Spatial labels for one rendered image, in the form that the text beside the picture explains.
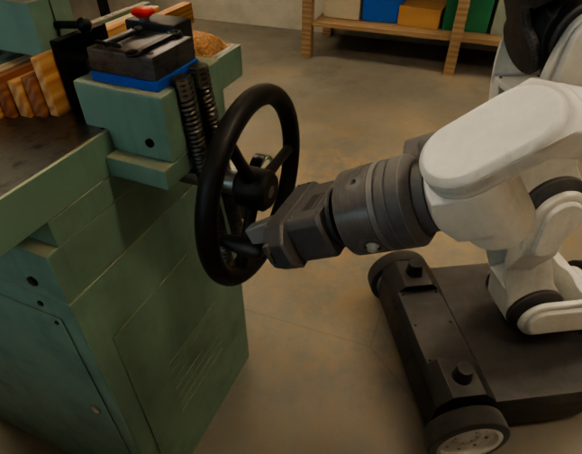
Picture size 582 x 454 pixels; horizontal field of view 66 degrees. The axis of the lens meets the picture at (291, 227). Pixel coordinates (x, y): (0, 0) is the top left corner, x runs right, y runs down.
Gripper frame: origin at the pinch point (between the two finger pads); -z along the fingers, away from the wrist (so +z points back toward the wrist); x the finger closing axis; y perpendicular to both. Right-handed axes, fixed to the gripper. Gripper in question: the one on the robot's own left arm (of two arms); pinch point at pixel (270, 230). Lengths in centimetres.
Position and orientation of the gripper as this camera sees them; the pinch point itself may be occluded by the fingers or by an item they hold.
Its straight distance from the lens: 52.1
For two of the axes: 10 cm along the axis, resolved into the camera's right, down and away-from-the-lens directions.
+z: 8.0, -1.6, -5.8
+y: -4.4, -8.1, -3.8
